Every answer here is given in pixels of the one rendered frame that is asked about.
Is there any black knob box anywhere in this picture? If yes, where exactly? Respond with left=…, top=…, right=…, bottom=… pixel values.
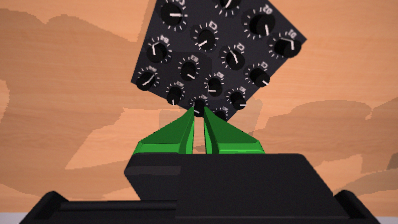
left=131, top=0, right=307, bottom=122

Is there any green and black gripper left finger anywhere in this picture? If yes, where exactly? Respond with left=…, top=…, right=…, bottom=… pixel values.
left=132, top=107, right=194, bottom=155

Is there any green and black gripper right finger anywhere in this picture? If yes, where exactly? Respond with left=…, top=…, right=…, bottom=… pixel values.
left=204, top=107, right=266, bottom=154

